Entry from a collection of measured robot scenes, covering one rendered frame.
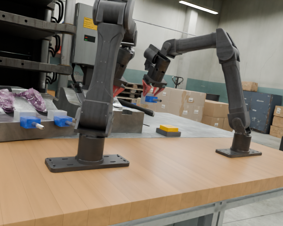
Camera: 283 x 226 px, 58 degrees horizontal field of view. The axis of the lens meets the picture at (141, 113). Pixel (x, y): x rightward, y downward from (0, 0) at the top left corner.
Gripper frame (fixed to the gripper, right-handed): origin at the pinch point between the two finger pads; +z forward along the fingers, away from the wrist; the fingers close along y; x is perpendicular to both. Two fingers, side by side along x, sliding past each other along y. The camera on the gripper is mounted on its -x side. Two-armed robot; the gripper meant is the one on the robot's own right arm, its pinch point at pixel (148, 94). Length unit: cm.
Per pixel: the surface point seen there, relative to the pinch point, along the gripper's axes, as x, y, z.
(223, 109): -219, -374, 153
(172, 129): 22.7, -1.8, 2.2
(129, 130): 19.1, 16.7, 6.3
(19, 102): 7, 57, 4
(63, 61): -59, 26, 17
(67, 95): -8.5, 35.7, 9.3
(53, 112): 20, 49, -3
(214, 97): -370, -522, 214
